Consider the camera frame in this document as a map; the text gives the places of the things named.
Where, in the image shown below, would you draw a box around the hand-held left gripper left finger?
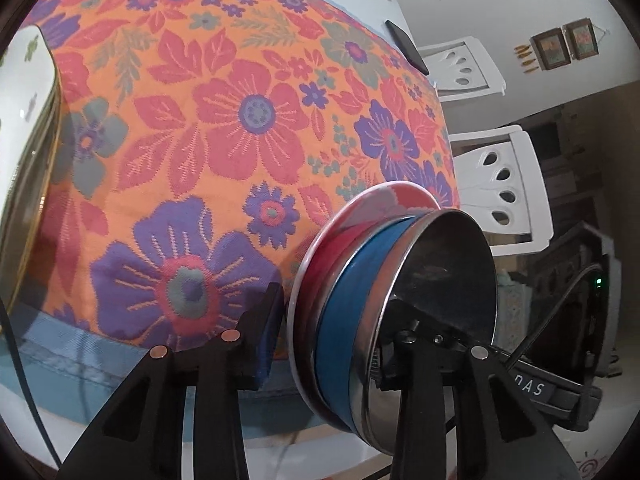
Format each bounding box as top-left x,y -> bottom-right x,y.
55,282 -> 286,480

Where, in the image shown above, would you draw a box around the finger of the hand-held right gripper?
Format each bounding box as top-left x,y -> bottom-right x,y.
390,292 -> 508,361

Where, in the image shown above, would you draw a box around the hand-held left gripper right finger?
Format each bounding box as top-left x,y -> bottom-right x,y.
372,330 -> 581,480

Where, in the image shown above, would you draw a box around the blue steel bowl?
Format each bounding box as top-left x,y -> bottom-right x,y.
315,207 -> 498,456

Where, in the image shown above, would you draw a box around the red steel bowl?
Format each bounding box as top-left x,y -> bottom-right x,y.
302,215 -> 396,411

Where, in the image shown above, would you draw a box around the red steel saucer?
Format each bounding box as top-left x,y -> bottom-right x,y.
287,182 -> 443,421

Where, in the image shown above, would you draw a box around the large white floral plate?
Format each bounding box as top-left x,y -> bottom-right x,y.
0,25 -> 62,311

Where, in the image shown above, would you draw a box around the dark appliance with green light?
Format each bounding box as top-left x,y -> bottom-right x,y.
530,225 -> 616,376

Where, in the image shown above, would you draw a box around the white chair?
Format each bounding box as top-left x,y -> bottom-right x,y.
447,124 -> 555,256
417,36 -> 507,103

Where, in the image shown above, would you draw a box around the orange floral tablecloth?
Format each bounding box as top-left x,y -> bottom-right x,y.
0,0 -> 456,356

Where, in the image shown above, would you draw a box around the black phone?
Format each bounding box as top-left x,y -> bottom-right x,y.
385,20 -> 430,75

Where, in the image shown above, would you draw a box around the thick black cable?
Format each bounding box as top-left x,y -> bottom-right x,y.
0,305 -> 66,468

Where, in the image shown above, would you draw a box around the yellow wall ornaments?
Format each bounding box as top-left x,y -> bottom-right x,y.
515,45 -> 541,73

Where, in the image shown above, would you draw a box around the framed wall picture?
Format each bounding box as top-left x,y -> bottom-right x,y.
562,17 -> 600,60
531,30 -> 572,71

